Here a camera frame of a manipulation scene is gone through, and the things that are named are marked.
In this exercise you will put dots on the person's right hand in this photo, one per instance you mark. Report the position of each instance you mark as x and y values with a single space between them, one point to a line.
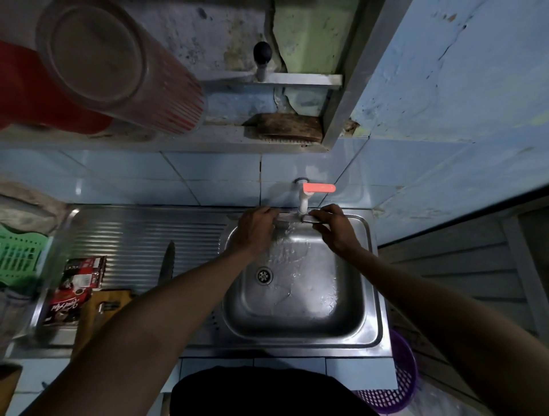
339 233

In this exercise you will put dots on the person's left hand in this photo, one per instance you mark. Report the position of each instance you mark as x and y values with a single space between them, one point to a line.
253 231

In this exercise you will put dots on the knives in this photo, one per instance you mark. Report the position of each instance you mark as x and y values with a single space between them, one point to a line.
109 307

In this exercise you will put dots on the small wooden cutting board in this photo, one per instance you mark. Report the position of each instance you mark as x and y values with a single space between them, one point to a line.
92 313

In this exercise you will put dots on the person's left forearm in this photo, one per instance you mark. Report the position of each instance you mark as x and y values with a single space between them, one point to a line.
128 343

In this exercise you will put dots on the person's right forearm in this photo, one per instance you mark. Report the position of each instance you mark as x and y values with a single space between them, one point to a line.
463 325

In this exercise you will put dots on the person's black clothing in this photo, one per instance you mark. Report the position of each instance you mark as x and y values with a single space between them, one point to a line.
274 392

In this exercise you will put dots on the wooden scrub brush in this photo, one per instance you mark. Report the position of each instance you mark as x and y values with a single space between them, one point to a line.
287 127

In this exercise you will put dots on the stainless steel sink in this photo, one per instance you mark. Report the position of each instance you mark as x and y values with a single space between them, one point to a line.
128 235

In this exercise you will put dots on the grey slatted wooden door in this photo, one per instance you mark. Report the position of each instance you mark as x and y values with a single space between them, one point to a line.
463 265

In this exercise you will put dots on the purple plastic basket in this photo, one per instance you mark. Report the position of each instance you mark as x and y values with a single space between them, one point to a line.
403 385

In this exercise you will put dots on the red black sachet pack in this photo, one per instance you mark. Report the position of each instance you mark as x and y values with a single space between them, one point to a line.
77 287

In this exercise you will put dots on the red striped drinking glass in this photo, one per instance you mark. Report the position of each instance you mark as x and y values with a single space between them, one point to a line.
128 77

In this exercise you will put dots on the green plastic basket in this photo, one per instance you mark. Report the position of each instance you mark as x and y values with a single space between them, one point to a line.
21 257

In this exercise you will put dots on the red plastic cup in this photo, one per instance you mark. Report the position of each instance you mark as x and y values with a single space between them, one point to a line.
38 98

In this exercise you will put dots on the checked dishcloth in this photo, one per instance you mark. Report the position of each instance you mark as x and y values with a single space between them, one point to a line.
15 321

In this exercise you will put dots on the wooden knife block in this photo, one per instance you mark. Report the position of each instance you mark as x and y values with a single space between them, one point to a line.
9 385

